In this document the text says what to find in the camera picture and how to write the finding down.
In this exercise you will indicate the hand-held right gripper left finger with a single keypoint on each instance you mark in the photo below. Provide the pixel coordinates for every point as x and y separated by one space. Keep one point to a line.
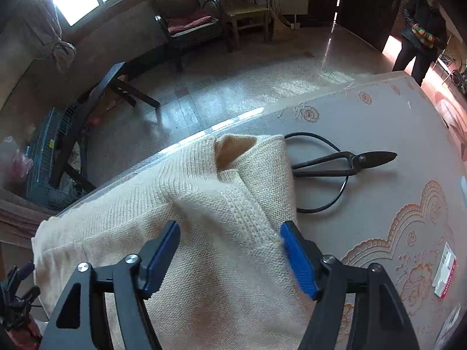
160 259

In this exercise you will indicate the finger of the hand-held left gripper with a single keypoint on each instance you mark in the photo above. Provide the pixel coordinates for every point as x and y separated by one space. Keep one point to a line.
24 271

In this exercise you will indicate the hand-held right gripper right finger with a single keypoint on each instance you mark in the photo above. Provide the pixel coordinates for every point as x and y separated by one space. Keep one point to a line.
299 262

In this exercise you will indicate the cream knitted sweater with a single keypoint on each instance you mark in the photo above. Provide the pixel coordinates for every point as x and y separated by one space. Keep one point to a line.
204 204

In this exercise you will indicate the pink plastic bag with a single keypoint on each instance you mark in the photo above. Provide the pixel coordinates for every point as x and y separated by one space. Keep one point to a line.
14 160

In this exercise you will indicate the black scissors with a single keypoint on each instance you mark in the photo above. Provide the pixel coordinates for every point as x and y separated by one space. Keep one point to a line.
372 157

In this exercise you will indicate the white and red packet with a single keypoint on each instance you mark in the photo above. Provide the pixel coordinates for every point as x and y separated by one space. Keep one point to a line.
445 273

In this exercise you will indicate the dark wooden stand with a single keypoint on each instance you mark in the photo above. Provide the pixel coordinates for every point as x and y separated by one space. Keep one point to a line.
109 91

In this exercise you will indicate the red seat cushion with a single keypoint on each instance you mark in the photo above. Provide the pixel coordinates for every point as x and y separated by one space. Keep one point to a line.
189 24

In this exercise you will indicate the broom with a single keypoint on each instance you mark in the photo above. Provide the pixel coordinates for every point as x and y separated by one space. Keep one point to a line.
288 22

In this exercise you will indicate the window curtain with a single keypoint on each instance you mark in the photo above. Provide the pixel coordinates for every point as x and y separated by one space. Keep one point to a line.
51 25

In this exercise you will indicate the wooden chair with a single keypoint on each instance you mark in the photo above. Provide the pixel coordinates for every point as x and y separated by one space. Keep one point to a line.
248 14

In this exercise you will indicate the dark wicker chair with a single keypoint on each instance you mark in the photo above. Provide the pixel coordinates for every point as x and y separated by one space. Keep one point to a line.
182 3

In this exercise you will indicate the dark wooden door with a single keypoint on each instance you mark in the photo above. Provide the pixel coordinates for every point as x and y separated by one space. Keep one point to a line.
350 0

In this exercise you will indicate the metal frame chair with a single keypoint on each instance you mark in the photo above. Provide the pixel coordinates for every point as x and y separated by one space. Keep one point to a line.
447 62

